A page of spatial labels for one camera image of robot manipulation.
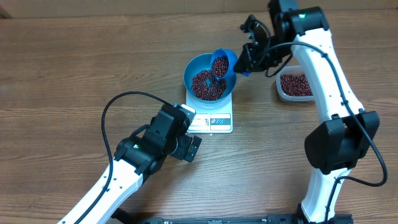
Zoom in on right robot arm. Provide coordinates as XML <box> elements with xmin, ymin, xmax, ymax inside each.
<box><xmin>233</xmin><ymin>1</ymin><xmax>379</xmax><ymax>223</ymax></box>

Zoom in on red beans in bowl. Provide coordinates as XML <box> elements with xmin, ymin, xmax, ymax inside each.
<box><xmin>190</xmin><ymin>70</ymin><xmax>226</xmax><ymax>101</ymax></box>

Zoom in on blue metal bowl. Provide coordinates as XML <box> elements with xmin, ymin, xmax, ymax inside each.
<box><xmin>183</xmin><ymin>54</ymin><xmax>236</xmax><ymax>103</ymax></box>

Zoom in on blue plastic measuring scoop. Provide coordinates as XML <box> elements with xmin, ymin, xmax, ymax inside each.
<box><xmin>210</xmin><ymin>48</ymin><xmax>238</xmax><ymax>80</ymax></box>

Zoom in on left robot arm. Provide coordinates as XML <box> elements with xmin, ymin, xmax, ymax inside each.
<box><xmin>61</xmin><ymin>103</ymin><xmax>201</xmax><ymax>223</ymax></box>

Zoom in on clear plastic food container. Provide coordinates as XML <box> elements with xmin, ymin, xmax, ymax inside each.
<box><xmin>276</xmin><ymin>65</ymin><xmax>315</xmax><ymax>103</ymax></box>

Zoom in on white digital kitchen scale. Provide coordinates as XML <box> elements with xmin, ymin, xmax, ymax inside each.
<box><xmin>186</xmin><ymin>92</ymin><xmax>233</xmax><ymax>134</ymax></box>

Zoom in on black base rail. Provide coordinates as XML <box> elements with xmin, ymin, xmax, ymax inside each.
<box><xmin>111</xmin><ymin>208</ymin><xmax>301</xmax><ymax>224</ymax></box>

